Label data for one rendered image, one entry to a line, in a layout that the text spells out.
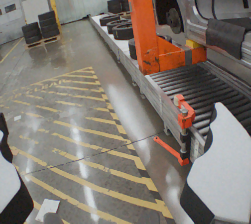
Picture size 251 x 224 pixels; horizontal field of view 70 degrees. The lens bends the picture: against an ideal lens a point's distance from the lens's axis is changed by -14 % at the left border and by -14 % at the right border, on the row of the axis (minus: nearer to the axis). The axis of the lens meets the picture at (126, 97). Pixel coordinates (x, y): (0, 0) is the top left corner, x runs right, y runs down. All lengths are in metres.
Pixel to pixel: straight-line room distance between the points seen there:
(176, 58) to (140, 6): 0.59
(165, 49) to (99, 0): 10.74
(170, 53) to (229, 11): 0.79
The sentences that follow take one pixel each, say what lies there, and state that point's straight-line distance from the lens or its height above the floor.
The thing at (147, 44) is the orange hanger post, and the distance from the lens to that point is 1.78.
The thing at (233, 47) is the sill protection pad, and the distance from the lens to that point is 1.51.
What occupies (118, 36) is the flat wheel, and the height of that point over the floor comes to 0.36.
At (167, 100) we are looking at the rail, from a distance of 1.72.
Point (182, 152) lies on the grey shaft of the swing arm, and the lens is 1.53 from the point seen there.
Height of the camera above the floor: 1.30
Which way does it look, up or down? 30 degrees down
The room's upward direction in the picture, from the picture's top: 10 degrees counter-clockwise
